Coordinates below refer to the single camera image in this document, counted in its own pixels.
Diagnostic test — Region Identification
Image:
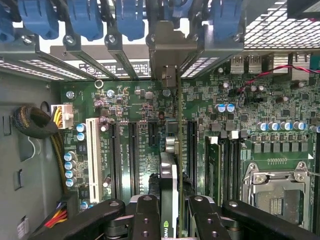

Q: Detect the white power connector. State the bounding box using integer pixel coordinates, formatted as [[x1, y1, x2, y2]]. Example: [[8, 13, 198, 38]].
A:
[[50, 103, 74, 130]]

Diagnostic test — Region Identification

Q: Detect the yellow and black wire bundle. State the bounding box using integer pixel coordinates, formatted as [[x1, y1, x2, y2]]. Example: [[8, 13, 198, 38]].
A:
[[49, 129, 69, 196]]

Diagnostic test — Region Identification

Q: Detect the silver CPU socket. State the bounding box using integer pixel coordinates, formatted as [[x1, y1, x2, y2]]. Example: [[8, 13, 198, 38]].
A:
[[241, 161, 313, 228]]

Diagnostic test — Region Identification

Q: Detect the green motherboard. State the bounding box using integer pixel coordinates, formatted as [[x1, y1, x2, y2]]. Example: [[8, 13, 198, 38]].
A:
[[59, 57, 320, 240]]

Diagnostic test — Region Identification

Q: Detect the black short expansion slot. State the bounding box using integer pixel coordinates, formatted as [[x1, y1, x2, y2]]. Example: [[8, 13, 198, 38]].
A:
[[147, 121, 159, 148]]

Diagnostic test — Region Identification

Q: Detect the black long expansion slot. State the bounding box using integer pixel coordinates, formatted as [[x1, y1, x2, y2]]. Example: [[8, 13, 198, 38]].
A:
[[108, 119, 121, 201], [186, 119, 199, 196], [127, 121, 140, 198]]

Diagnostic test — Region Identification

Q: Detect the blue card clip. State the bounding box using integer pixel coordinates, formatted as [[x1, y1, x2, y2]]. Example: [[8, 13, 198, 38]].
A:
[[114, 0, 146, 42], [209, 0, 244, 40], [159, 0, 194, 23], [17, 0, 60, 40], [65, 0, 105, 42], [0, 4, 16, 42]]

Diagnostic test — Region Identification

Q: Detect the white expansion slot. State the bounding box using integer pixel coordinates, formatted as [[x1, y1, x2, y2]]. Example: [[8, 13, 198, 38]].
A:
[[85, 117, 104, 204]]

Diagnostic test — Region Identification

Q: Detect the thin red and black wire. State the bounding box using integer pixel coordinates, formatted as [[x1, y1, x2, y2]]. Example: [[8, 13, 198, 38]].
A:
[[236, 64, 320, 94]]

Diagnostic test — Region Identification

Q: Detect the black printed label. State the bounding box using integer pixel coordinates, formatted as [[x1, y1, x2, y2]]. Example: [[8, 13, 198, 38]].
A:
[[78, 61, 151, 77]]

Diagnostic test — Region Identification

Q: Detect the black braided cable sleeve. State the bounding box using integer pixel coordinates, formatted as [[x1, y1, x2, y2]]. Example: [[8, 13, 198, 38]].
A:
[[12, 104, 61, 140]]

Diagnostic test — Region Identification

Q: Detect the grey power supply unit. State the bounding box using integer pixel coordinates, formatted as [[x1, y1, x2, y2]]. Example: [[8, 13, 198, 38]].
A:
[[0, 69, 63, 240]]

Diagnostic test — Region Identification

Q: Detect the black RAM slot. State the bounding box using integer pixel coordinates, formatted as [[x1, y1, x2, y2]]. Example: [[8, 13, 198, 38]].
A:
[[222, 139, 232, 207], [231, 139, 242, 205]]

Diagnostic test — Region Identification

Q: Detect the black open PC case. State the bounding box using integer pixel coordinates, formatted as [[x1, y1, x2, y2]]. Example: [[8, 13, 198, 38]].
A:
[[0, 0, 320, 83]]

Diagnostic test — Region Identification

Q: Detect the silver USB port block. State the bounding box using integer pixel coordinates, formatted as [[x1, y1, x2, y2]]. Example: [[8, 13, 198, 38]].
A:
[[229, 53, 263, 75]]

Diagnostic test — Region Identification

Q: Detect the red and yellow wire bundle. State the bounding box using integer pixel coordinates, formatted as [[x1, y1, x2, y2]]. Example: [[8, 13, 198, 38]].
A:
[[43, 201, 70, 228]]

